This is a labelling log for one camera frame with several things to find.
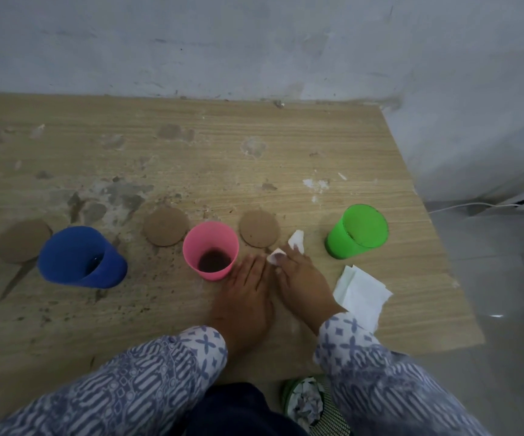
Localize person's right hand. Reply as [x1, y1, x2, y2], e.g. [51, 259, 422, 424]
[272, 243, 347, 335]

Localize person's left hand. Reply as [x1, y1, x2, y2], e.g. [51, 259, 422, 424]
[209, 253, 276, 355]

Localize white tissue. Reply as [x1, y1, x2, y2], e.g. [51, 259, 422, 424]
[333, 264, 394, 334]
[267, 230, 305, 265]

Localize person's right forearm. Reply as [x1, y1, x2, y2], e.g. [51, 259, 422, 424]
[312, 312, 491, 436]

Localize person's left forearm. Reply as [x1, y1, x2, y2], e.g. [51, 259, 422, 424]
[0, 325, 229, 436]

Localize round brown cork coaster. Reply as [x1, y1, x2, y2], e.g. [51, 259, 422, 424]
[0, 219, 54, 264]
[239, 210, 281, 249]
[143, 206, 190, 247]

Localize pink plastic cup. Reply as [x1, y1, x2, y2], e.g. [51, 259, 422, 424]
[182, 221, 240, 282]

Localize green plastic cup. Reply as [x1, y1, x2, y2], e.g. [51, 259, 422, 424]
[325, 203, 389, 260]

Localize folded white tissue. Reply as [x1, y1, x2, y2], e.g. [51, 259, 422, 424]
[333, 264, 394, 334]

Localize dark blue trousers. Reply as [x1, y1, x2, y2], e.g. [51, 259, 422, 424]
[184, 381, 309, 436]

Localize crumpled paper waste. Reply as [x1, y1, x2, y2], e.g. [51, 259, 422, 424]
[288, 378, 325, 426]

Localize green waste basket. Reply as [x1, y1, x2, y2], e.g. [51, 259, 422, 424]
[281, 376, 352, 436]

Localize blue plastic cup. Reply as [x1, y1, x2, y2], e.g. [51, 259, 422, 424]
[38, 226, 128, 289]

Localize white cable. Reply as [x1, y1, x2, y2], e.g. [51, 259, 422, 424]
[427, 202, 524, 215]

